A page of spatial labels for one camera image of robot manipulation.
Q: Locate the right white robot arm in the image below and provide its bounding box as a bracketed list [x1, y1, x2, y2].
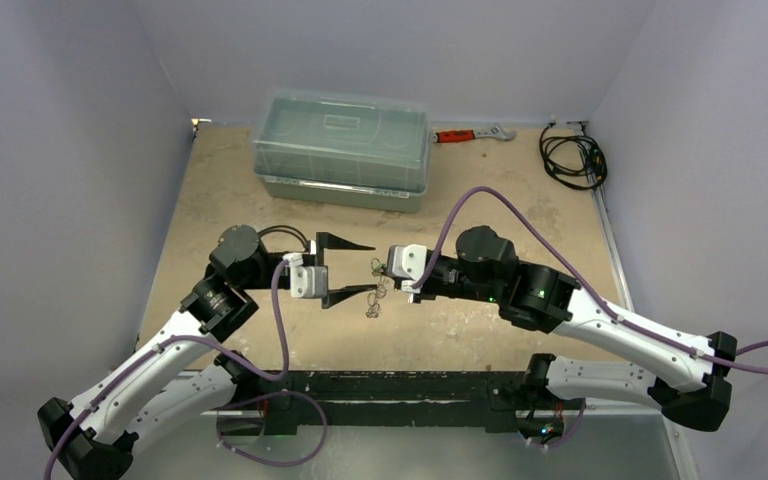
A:
[385, 226, 737, 432]

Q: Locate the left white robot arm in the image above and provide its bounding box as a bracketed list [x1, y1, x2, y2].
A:
[37, 225, 374, 479]

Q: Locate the grey plastic toolbox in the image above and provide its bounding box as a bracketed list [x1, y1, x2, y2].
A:
[250, 89, 432, 214]

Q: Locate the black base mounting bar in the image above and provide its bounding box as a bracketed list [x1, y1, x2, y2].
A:
[211, 369, 591, 437]

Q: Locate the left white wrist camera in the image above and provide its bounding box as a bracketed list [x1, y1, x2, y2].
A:
[282, 252, 328, 299]

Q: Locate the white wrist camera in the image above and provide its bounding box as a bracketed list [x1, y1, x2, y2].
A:
[282, 252, 328, 299]
[384, 244, 428, 294]

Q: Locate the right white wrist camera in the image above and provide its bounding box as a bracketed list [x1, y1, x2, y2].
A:
[384, 244, 428, 294]

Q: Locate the black coiled usb cable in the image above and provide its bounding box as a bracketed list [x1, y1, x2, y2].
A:
[258, 225, 311, 253]

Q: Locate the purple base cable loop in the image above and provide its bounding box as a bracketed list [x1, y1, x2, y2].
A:
[215, 390, 328, 468]

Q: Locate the orange handled adjustable wrench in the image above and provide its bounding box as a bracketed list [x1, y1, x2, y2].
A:
[434, 124, 516, 144]

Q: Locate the black coiled cable bundle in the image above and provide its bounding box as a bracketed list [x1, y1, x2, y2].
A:
[538, 121, 609, 192]

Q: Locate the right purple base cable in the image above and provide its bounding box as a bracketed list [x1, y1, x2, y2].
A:
[524, 400, 587, 452]

